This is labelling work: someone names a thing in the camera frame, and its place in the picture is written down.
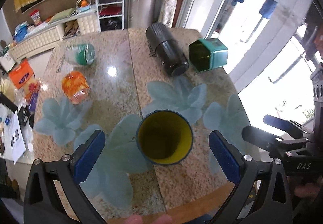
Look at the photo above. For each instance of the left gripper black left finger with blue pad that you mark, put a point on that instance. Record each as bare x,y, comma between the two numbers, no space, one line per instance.
42,203

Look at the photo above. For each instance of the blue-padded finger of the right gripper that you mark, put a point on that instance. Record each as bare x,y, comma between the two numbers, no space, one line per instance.
294,129

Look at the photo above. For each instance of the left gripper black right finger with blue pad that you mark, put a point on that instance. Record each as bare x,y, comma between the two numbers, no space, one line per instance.
272,203

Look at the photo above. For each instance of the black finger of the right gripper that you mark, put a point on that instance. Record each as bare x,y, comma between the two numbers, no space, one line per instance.
264,140

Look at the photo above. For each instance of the blue cup yellow inside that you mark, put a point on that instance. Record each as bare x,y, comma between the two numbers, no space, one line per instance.
164,137

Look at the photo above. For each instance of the teal hexagonal cup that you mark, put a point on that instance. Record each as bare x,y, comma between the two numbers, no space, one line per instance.
208,54

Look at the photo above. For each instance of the orange patterned glass cup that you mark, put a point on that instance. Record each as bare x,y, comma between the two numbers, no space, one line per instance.
75,87

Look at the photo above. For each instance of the green glass cup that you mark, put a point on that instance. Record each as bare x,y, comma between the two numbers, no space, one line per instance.
80,54

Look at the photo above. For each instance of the person's right hand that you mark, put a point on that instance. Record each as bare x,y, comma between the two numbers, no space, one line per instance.
308,190

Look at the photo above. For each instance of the person's hand holding gripper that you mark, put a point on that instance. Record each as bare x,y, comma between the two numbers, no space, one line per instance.
137,219

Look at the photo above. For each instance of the white paper sheet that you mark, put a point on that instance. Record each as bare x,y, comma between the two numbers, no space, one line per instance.
17,142

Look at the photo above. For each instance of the orange tissue box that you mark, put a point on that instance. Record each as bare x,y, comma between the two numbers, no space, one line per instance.
21,74

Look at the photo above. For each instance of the black cylindrical bottle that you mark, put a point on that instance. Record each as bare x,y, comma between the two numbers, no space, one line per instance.
167,48

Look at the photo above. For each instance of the white tufted bench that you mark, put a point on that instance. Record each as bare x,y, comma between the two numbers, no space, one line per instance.
47,35

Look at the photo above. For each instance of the fruit bowl with oranges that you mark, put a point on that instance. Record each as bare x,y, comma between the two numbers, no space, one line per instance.
83,5

